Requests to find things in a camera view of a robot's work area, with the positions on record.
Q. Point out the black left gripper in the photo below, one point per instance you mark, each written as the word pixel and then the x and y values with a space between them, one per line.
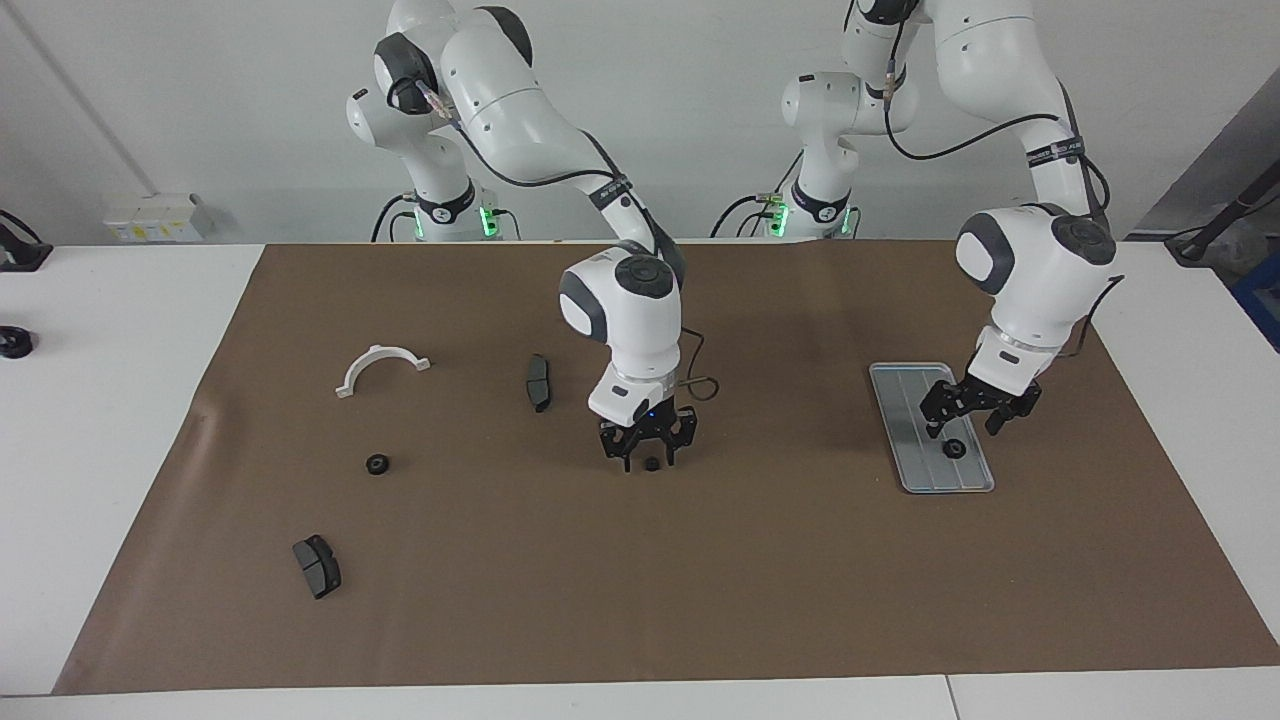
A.
pixel 990 388

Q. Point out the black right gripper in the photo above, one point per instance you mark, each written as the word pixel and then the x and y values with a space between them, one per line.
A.
pixel 650 428

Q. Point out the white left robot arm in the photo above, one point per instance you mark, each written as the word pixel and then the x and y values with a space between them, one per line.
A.
pixel 1030 260

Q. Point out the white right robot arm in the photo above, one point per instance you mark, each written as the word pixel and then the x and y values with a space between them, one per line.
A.
pixel 620 300

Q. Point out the silver ribbed metal tray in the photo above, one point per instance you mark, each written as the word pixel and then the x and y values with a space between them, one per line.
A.
pixel 940 475

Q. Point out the long grey brake pad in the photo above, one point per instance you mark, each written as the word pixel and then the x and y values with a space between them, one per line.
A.
pixel 538 382

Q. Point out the brown paper table mat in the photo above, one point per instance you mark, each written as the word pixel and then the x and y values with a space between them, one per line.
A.
pixel 640 580

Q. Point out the blue crate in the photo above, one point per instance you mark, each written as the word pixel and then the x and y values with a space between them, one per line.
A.
pixel 1265 300

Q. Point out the black stand pole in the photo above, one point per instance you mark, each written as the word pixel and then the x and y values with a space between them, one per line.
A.
pixel 1225 215

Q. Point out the short grey brake pad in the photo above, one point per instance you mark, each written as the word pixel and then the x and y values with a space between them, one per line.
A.
pixel 317 566

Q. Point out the black round knob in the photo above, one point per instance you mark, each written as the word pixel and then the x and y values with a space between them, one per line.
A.
pixel 15 343

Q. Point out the black table clamp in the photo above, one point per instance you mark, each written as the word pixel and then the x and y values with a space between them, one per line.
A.
pixel 20 255

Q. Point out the white curved plastic bracket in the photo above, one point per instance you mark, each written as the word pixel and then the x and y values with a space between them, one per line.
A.
pixel 383 352

